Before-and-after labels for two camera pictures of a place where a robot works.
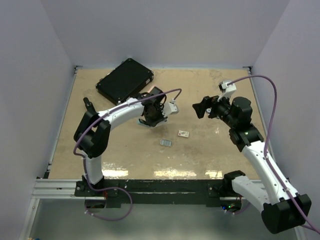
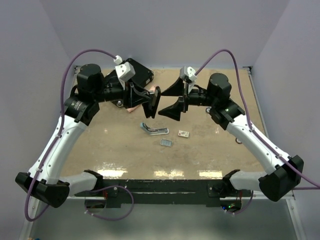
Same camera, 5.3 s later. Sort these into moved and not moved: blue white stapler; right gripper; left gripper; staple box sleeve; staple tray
Moved: left gripper; right gripper; blue white stapler
Not moved: staple box sleeve; staple tray
